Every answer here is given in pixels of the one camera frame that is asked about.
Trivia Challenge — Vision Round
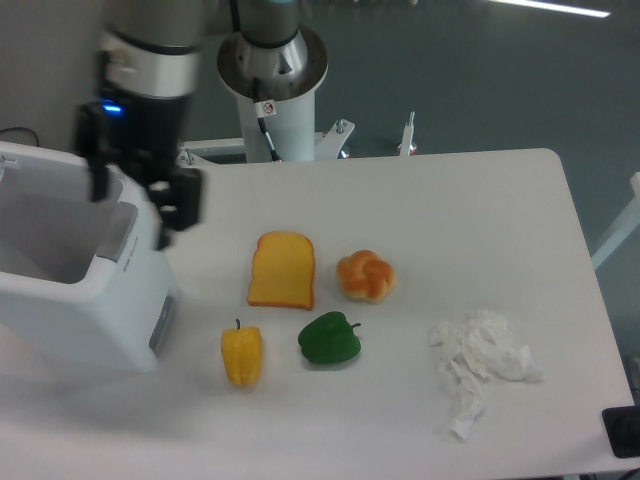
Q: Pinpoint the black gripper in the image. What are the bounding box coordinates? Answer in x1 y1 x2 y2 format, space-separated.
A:
73 93 203 251

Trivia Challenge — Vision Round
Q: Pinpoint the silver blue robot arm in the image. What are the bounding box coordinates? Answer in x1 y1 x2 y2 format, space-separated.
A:
74 1 210 250

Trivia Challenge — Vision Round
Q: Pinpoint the white trash can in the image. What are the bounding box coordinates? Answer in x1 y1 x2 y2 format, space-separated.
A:
1 142 179 372

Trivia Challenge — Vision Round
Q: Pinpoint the knotted round bread roll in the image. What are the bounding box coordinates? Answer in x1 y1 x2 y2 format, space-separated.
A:
336 250 397 304

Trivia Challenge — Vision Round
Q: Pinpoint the orange toast slice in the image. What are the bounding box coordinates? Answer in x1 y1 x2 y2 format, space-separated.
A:
247 231 315 310

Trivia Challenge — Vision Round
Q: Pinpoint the yellow bell pepper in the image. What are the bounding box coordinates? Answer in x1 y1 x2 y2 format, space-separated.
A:
221 319 263 388

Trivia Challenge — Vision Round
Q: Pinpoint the green bell pepper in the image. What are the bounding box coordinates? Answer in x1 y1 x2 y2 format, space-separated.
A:
297 311 361 365

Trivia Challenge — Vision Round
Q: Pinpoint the crumpled white tissue paper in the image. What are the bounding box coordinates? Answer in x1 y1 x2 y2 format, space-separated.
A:
429 310 543 442

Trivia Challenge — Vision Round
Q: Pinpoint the black device at table edge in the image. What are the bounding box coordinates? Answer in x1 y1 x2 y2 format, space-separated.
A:
601 405 639 459

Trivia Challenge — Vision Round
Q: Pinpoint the black floor cable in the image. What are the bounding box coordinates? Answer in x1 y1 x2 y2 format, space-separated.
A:
0 126 40 147

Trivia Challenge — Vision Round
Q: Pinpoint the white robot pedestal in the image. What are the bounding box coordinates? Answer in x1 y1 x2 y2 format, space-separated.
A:
172 24 421 164

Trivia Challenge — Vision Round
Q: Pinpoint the white frame at right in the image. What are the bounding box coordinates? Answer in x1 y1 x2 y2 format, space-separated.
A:
591 172 639 270

